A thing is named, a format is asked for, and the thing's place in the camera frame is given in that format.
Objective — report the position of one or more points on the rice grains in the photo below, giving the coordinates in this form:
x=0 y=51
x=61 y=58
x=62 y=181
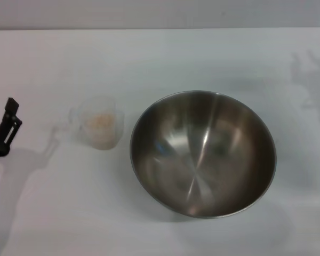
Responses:
x=100 y=130

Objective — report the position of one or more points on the clear plastic measuring cup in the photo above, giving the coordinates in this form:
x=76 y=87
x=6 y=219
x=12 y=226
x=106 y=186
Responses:
x=117 y=117

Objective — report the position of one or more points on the stainless steel mixing bowl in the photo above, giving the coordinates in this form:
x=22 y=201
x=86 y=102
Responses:
x=202 y=160

